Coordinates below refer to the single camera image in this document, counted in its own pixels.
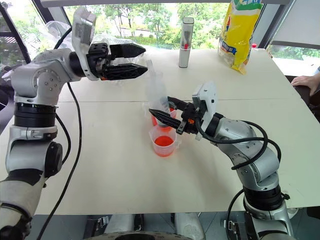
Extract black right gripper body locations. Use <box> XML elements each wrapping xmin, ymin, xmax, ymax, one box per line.
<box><xmin>176</xmin><ymin>102</ymin><xmax>201</xmax><ymax>136</ymax></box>

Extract white cylindrical container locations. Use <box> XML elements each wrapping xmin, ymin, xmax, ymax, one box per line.
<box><xmin>178</xmin><ymin>17</ymin><xmax>195</xmax><ymax>69</ymax></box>

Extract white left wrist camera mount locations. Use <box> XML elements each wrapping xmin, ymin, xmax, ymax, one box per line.
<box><xmin>71</xmin><ymin>6</ymin><xmax>101</xmax><ymax>82</ymax></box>

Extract clear crumpled plastic bag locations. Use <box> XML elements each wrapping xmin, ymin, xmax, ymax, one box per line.
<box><xmin>44</xmin><ymin>20</ymin><xmax>141</xmax><ymax>51</ymax></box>

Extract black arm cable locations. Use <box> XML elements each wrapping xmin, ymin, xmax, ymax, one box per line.
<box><xmin>36</xmin><ymin>26</ymin><xmax>83</xmax><ymax>240</ymax></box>
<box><xmin>194</xmin><ymin>116</ymin><xmax>282</xmax><ymax>171</ymax></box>
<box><xmin>55</xmin><ymin>115</ymin><xmax>72</xmax><ymax>165</ymax></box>
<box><xmin>224</xmin><ymin>188</ymin><xmax>247</xmax><ymax>240</ymax></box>

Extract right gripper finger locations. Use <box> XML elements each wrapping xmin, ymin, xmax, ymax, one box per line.
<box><xmin>148</xmin><ymin>108</ymin><xmax>182</xmax><ymax>129</ymax></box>
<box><xmin>166</xmin><ymin>96</ymin><xmax>188</xmax><ymax>112</ymax></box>

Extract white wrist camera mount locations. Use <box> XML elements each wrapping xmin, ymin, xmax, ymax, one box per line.
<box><xmin>71</xmin><ymin>6</ymin><xmax>101</xmax><ymax>82</ymax></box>
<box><xmin>191</xmin><ymin>80</ymin><xmax>218</xmax><ymax>142</ymax></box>

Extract yellow plastic bag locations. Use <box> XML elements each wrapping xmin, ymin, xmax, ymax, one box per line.
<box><xmin>217</xmin><ymin>0</ymin><xmax>265</xmax><ymax>76</ymax></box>

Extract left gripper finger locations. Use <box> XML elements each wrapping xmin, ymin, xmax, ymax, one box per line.
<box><xmin>108</xmin><ymin>43</ymin><xmax>147</xmax><ymax>61</ymax></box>
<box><xmin>102</xmin><ymin>63</ymin><xmax>149</xmax><ymax>81</ymax></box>

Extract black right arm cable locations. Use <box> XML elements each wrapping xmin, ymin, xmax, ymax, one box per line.
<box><xmin>194</xmin><ymin>116</ymin><xmax>282</xmax><ymax>171</ymax></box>
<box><xmin>224</xmin><ymin>188</ymin><xmax>247</xmax><ymax>240</ymax></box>

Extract clear measuring cup red liquid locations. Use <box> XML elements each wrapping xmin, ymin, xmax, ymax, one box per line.
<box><xmin>149</xmin><ymin>106</ymin><xmax>179</xmax><ymax>127</ymax></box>
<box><xmin>148</xmin><ymin>124</ymin><xmax>181</xmax><ymax>159</ymax></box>

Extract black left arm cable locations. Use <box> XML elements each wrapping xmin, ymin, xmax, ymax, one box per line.
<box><xmin>55</xmin><ymin>115</ymin><xmax>72</xmax><ymax>165</ymax></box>
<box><xmin>36</xmin><ymin>26</ymin><xmax>83</xmax><ymax>240</ymax></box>

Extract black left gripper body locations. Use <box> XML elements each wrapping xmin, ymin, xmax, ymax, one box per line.
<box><xmin>87</xmin><ymin>42</ymin><xmax>113</xmax><ymax>81</ymax></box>

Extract black slanted stand bar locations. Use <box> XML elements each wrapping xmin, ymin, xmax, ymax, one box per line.
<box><xmin>0</xmin><ymin>3</ymin><xmax>32</xmax><ymax>65</ymax></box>

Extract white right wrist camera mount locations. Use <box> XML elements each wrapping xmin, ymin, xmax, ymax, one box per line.
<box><xmin>191</xmin><ymin>80</ymin><xmax>218</xmax><ymax>142</ymax></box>

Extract bystander bare hand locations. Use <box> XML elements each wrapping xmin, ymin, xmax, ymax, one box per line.
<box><xmin>291</xmin><ymin>74</ymin><xmax>320</xmax><ymax>97</ymax></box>

